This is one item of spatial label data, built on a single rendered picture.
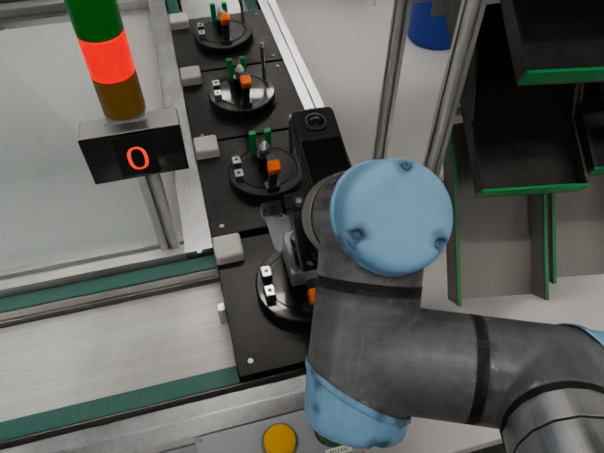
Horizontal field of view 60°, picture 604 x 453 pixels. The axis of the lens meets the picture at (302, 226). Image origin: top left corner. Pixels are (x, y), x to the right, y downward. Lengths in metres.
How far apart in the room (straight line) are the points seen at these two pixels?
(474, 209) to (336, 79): 0.71
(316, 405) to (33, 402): 0.57
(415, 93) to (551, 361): 1.09
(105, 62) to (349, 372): 0.42
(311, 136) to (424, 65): 0.99
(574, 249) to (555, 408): 0.58
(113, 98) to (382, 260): 0.41
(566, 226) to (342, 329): 0.59
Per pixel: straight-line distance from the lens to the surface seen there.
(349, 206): 0.32
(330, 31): 1.62
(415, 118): 1.31
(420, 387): 0.36
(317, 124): 0.54
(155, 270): 0.90
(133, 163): 0.70
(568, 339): 0.39
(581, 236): 0.90
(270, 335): 0.78
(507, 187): 0.69
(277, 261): 0.83
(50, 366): 0.90
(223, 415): 0.75
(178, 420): 0.75
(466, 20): 0.63
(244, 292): 0.82
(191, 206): 0.97
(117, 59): 0.62
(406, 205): 0.33
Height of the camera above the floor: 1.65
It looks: 50 degrees down
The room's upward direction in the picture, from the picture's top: straight up
